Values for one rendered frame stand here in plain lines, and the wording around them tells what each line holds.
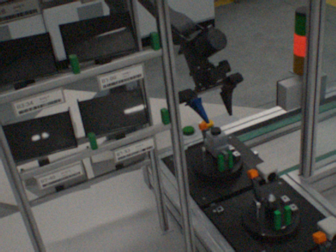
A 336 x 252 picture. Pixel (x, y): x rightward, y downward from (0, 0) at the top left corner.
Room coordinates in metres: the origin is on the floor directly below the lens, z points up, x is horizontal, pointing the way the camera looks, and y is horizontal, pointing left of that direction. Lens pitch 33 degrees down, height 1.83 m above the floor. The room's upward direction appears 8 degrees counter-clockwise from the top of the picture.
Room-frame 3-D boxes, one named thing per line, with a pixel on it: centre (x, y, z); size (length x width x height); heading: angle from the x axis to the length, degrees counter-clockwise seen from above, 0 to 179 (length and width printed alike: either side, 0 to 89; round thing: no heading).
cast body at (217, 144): (1.08, -0.13, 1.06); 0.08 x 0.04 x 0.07; 21
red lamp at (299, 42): (1.05, -0.35, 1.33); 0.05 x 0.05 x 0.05
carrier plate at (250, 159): (1.09, -0.13, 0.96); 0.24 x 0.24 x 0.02; 21
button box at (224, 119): (1.32, -0.13, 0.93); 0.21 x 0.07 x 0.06; 111
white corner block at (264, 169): (1.03, -0.25, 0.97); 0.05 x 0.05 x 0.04; 21
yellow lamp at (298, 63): (1.05, -0.35, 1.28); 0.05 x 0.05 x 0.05
